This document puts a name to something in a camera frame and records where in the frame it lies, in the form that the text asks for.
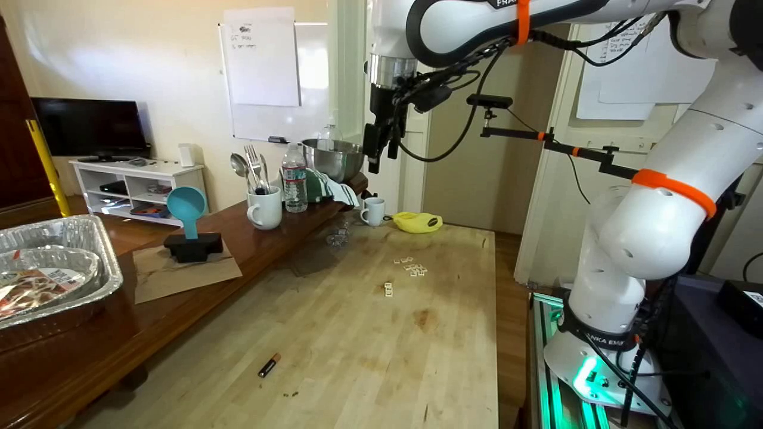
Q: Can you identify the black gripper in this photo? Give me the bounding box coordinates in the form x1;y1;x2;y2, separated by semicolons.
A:
363;81;411;176

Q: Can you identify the black rectangular block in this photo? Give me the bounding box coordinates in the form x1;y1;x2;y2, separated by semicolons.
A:
161;231;226;265

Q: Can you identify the steel mixing bowl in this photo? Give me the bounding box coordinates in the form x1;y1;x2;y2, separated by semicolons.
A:
299;138;369;183

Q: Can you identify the clear pump soap bottle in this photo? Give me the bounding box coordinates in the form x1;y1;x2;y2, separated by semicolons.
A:
318;122;340;150

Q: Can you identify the green striped white towel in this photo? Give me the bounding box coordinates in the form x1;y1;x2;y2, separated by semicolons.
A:
306;164;363;212

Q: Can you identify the white empty mug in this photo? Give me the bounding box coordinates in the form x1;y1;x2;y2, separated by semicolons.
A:
357;196;389;230

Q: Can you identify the yellow banana-shaped dish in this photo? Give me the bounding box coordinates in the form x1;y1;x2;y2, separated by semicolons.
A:
392;211;446;236

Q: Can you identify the clear plastic water bottle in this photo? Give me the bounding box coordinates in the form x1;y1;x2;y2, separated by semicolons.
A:
279;140;309;215

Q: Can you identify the crushed clear plastic bottle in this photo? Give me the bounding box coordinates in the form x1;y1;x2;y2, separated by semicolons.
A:
319;216;357;251

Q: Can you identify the silver metal spoon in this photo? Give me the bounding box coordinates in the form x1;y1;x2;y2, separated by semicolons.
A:
228;150;254;194
244;143;272;194

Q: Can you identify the white mug holding utensils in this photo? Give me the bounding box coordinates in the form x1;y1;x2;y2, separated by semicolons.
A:
245;187;285;234

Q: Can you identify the white paper sheet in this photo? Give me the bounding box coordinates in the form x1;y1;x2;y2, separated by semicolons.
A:
222;8;303;110

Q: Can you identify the teal plastic scoop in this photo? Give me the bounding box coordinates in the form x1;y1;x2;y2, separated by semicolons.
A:
165;187;209;240

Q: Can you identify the white television shelf unit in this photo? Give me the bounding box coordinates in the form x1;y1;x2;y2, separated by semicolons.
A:
68;157;209;230

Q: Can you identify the white handwritten poster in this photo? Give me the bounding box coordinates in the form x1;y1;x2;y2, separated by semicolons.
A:
574;15;717;124

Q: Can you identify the black marker pen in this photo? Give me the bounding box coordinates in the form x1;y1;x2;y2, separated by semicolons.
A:
254;352;282;382

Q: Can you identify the brown cardboard sheet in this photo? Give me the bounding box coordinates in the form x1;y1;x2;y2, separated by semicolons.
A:
128;236;245;308

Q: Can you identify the black flat television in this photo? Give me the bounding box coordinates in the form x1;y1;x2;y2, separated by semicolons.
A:
30;96;154;163

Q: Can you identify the large aluminium foil tray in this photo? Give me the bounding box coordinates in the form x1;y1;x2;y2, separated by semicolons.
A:
0;212;127;333

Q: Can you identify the small aluminium foil tray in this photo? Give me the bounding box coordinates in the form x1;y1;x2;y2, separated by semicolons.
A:
0;243;102;320

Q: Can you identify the yellow long bar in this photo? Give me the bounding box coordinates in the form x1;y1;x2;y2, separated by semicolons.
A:
23;116;72;219

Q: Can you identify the dark brown wooden cabinet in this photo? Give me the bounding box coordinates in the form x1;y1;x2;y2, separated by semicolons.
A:
0;15;54;211

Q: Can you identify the brown wooden counter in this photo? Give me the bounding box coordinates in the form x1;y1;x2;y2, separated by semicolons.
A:
0;169;371;429

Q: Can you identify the orange white wrapper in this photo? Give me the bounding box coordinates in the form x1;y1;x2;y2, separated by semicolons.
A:
0;268;85;315

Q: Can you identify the black electronic box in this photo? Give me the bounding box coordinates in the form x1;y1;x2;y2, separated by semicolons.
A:
713;280;763;338

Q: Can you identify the dark equipment case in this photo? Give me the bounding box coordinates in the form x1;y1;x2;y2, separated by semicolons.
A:
659;272;763;429

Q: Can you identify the black camera cable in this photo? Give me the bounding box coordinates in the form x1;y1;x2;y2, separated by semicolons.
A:
395;0;663;168

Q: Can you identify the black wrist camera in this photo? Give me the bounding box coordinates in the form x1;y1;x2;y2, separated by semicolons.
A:
407;77;458;115

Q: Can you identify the white wall whiteboard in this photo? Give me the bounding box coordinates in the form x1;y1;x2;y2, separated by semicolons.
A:
217;20;334;145

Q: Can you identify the black stereo camera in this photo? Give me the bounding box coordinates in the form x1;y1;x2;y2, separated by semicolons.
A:
464;94;516;113

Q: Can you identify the small orange velcro strap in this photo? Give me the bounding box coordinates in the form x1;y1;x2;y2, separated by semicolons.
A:
513;0;533;47

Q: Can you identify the black mount rod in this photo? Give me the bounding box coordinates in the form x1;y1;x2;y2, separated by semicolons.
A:
480;122;641;183

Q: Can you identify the large orange velcro strap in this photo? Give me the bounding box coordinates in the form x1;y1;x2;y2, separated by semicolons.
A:
629;168;721;222

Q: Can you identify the metal robot cart frame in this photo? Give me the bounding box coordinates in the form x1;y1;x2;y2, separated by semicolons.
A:
521;289;678;429

